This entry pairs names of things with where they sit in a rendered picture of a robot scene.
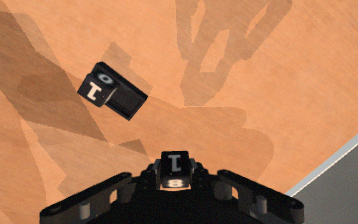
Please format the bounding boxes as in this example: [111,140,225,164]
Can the black calendar cube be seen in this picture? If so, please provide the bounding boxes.
[77,70,120,108]
[160,151,190,188]

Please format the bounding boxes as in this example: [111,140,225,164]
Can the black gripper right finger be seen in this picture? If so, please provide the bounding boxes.
[189,158,304,224]

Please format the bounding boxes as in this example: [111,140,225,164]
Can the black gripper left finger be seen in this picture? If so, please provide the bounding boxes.
[39,159,161,224]

